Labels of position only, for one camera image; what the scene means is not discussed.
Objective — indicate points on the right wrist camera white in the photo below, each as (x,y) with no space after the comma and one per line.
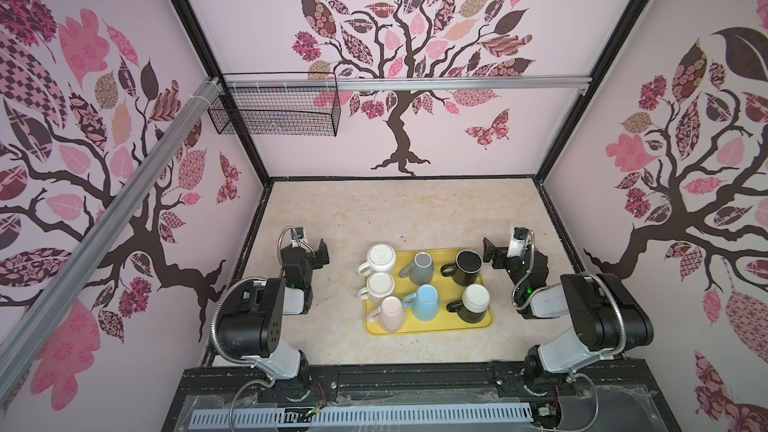
(519,241)

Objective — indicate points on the black mug white base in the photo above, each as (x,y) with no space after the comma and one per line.
(473,304)

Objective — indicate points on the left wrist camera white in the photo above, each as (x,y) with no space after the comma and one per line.
(298,238)

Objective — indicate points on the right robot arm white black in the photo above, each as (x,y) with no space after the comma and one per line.
(606,320)

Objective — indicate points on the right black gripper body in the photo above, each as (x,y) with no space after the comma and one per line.
(498,252)

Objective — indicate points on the black wire basket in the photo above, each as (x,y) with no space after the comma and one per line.
(278,103)

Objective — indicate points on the aluminium rail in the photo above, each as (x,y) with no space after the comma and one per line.
(29,335)
(420,83)

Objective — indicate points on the pale pink mug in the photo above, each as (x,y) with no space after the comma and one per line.
(389,315)

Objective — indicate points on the left aluminium rail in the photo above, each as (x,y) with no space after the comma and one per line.
(29,335)

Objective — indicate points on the white slotted cable duct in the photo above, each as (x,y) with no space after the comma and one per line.
(364,417)

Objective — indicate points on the white mug red interior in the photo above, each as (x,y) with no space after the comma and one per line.
(379,286)

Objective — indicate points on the back aluminium rail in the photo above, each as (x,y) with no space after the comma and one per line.
(420,83)

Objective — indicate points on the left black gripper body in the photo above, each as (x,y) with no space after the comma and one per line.
(316,262)

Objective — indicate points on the yellow plastic tray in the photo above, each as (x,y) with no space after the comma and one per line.
(448,291)

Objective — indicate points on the light blue mug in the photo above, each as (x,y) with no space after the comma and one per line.
(424,303)

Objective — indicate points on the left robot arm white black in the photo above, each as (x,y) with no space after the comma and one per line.
(247,324)

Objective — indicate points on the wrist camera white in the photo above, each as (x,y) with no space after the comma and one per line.
(298,238)
(519,241)

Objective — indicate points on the all black mug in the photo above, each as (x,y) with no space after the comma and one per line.
(465,268)

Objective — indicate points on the white ribbed-base mug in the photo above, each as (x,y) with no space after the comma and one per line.
(380,258)

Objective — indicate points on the grey mug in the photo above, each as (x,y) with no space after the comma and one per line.
(420,270)

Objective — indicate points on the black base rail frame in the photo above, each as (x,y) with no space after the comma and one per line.
(618,395)

